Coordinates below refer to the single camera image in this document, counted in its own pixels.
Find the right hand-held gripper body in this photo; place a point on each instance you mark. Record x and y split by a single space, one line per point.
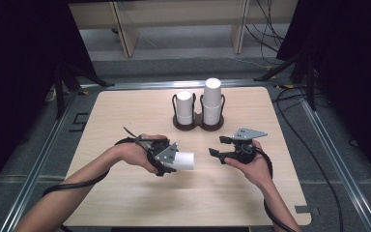
246 150

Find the black metal stand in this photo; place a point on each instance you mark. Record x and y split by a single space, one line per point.
309 83
61 90

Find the metal floor rail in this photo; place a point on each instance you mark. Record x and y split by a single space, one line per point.
161 85
35 167
338 161

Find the stack of white paper cups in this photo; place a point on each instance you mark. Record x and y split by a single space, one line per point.
212 96
185 106

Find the person's right hand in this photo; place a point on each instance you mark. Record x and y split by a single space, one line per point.
257 167

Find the beige desk frame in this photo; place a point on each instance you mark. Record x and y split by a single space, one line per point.
180 13

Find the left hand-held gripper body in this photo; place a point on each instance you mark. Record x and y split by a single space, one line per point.
165 154

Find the person's left hand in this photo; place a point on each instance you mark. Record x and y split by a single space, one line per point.
133 151

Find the dark curtain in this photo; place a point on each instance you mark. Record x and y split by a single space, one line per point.
19 80
351 64

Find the single white paper cup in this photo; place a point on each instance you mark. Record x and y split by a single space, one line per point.
184 160

